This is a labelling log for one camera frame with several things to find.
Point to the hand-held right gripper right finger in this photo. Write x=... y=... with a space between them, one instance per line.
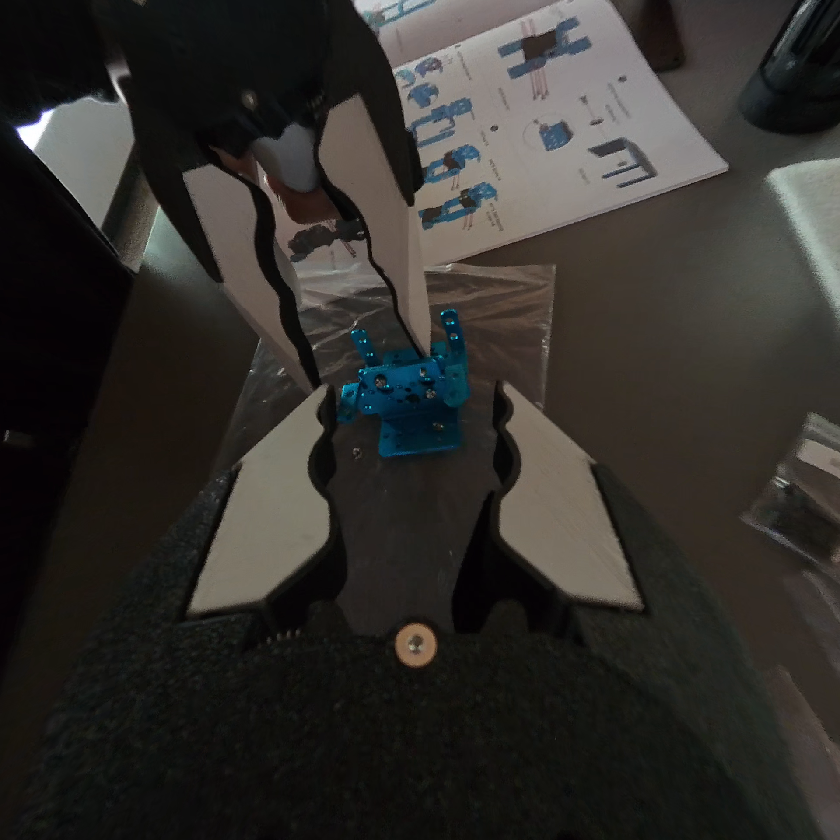
x=564 y=525

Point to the black metal plate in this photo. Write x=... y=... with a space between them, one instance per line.
x=666 y=33

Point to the open instruction manual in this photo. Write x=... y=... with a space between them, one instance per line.
x=656 y=131

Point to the black tumbler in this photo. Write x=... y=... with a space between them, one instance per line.
x=794 y=79

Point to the pile of small screw bags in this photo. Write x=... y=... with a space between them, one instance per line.
x=800 y=499

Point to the person's left hand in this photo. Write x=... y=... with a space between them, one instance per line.
x=315 y=208

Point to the blue metal bracket assembly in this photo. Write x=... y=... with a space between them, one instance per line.
x=400 y=394

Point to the white foam sheet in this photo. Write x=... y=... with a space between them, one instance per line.
x=814 y=216

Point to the clear plastic bag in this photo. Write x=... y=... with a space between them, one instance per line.
x=512 y=315

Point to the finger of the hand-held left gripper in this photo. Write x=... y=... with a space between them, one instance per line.
x=229 y=223
x=374 y=197

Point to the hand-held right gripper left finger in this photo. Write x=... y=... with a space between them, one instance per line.
x=262 y=525

